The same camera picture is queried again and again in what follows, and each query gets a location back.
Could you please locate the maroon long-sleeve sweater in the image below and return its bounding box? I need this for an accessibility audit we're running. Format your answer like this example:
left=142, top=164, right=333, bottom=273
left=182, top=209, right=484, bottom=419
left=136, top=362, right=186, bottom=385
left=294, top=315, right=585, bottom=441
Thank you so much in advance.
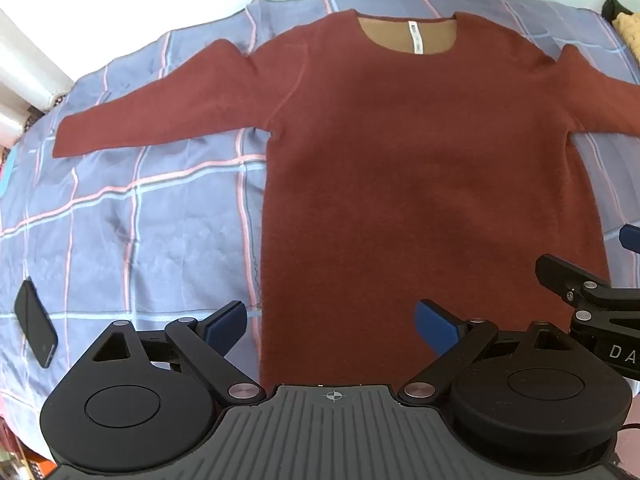
left=53, top=11, right=639, bottom=388

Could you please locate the blue plaid bed sheet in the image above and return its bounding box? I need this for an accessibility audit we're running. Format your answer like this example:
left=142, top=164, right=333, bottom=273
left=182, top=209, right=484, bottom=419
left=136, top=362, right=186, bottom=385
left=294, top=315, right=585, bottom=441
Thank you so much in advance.
left=1, top=0, right=639, bottom=455

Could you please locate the black smartphone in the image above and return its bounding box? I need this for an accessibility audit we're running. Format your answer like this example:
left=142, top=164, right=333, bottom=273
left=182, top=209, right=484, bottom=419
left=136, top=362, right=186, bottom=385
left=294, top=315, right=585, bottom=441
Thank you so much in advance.
left=14, top=278, right=58, bottom=368

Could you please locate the beige knitted garment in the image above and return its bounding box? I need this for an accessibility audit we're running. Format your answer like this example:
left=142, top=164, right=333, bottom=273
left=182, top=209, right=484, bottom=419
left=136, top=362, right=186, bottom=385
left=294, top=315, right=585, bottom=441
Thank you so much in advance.
left=601, top=0, right=640, bottom=62

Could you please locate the white bedside furniture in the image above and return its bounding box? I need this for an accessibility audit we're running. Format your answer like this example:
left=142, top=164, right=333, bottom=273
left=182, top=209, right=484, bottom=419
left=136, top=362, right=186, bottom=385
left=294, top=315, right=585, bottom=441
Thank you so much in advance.
left=0, top=12, right=74, bottom=148

